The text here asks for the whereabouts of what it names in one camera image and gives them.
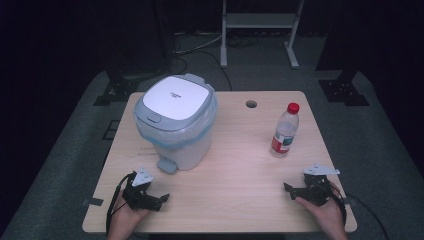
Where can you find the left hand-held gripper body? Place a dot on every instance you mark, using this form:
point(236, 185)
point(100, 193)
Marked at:
point(138, 196)

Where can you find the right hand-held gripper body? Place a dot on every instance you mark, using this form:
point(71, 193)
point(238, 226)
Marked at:
point(316, 190)

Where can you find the person's left hand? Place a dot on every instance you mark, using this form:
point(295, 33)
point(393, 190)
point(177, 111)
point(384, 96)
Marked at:
point(128, 218)

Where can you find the person's right hand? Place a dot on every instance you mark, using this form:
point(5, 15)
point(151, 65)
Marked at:
point(325, 213)

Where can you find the grey tape strip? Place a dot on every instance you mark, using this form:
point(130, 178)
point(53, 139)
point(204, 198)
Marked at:
point(350, 200)
point(92, 201)

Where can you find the clear plastic bottle red cap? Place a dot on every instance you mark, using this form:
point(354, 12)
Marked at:
point(285, 133)

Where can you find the dark floor socket box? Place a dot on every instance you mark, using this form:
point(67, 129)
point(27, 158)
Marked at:
point(111, 130)

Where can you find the white pedal trash can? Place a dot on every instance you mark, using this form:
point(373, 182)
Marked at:
point(176, 100)

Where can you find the black stand base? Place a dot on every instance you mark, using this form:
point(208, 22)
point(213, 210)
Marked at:
point(115, 88)
point(343, 90)

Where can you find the white metal stand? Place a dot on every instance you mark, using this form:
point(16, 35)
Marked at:
point(260, 20)

